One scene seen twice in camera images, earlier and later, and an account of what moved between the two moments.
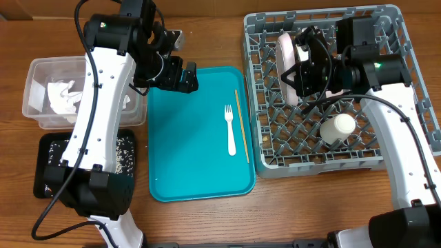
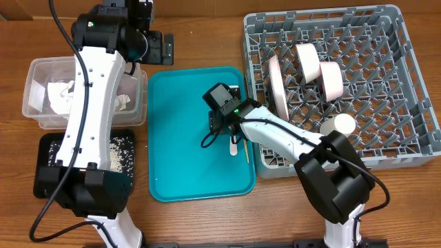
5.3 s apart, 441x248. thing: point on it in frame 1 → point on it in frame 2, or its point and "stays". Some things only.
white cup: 336,128 stays
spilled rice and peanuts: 125,157 stays
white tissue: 62,101 stays
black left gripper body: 162,71 → 156,52
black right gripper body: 330,78 → 221,121
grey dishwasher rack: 331,134 stays
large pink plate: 285,56 → 278,87
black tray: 50,147 stays
